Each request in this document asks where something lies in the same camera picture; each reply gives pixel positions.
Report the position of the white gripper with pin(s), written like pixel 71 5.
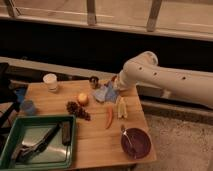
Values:
pixel 116 83

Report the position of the blue sponge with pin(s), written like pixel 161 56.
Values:
pixel 111 94

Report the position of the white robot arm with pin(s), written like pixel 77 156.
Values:
pixel 195 86

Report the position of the dark purple bowl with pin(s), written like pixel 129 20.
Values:
pixel 140 141

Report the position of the small metal cup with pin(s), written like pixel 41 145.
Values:
pixel 94 82

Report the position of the peeled banana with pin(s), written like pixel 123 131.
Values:
pixel 121 108

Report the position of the red chili pepper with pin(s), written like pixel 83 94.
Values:
pixel 109 117

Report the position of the yellow red apple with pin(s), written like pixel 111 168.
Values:
pixel 82 99

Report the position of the metal spoon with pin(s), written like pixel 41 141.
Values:
pixel 124 133

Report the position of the dark grape bunch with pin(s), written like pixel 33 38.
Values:
pixel 78 111

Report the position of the white paper cup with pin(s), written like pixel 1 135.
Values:
pixel 50 81

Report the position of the dark brush block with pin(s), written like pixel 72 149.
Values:
pixel 66 135

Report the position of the blue plastic cup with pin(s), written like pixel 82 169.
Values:
pixel 28 107

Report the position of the green plastic tray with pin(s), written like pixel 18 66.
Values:
pixel 28 131

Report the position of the black chair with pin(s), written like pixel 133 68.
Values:
pixel 7 94

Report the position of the black tongs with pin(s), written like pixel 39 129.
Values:
pixel 23 153

